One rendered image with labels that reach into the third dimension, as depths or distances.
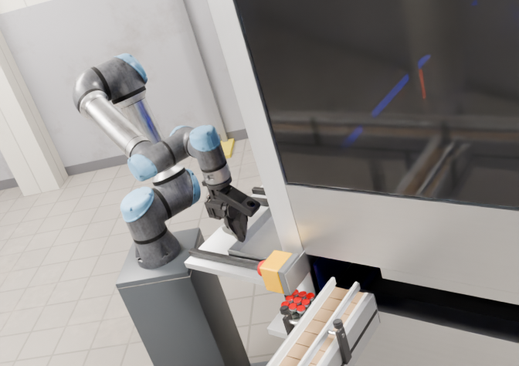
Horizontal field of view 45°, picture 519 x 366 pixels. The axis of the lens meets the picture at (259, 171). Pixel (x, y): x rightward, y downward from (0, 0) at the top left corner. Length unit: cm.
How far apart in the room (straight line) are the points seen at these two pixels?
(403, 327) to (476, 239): 35
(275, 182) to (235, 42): 34
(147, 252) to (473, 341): 106
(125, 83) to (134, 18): 249
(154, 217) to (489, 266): 109
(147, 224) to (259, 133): 74
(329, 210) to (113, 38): 334
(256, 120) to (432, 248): 45
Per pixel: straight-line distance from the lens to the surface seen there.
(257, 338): 287
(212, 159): 166
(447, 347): 151
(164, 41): 446
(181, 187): 203
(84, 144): 495
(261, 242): 184
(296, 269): 149
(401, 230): 133
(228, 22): 128
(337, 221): 139
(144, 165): 168
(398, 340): 156
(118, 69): 199
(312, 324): 145
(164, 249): 207
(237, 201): 170
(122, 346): 314
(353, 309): 146
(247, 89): 133
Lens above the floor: 190
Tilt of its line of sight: 27 degrees down
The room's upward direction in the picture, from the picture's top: 17 degrees counter-clockwise
